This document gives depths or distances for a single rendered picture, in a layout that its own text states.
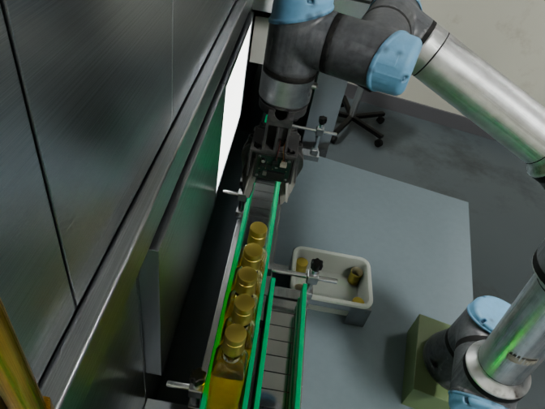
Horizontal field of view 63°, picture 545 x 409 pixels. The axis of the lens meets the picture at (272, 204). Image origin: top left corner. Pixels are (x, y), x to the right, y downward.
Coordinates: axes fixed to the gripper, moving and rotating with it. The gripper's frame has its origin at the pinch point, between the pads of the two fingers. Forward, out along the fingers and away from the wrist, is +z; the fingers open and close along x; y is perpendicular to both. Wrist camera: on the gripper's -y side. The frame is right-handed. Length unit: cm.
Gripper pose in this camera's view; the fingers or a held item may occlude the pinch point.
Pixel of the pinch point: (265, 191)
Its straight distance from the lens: 79.7
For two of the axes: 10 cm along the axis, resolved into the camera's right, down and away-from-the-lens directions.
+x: 9.8, 1.9, 0.2
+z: -1.5, 7.3, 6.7
